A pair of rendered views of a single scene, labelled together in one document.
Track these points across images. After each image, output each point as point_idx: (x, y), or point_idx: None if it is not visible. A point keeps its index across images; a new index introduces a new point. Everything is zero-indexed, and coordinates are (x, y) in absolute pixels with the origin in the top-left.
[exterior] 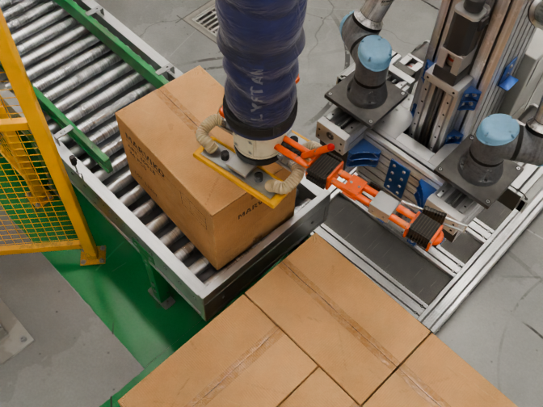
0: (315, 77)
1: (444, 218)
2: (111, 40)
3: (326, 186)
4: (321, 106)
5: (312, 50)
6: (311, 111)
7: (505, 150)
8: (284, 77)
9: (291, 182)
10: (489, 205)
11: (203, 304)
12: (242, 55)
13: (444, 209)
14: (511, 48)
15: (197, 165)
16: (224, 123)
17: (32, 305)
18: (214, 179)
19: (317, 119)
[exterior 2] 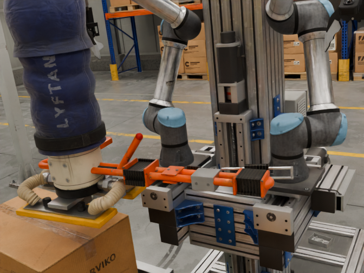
0: (153, 240)
1: (268, 168)
2: None
3: (145, 182)
4: (161, 256)
5: (147, 226)
6: (154, 261)
7: (299, 134)
8: (79, 74)
9: (111, 193)
10: (309, 190)
11: None
12: (31, 45)
13: (271, 208)
14: (270, 77)
15: (28, 241)
16: (45, 178)
17: None
18: (45, 246)
19: (160, 265)
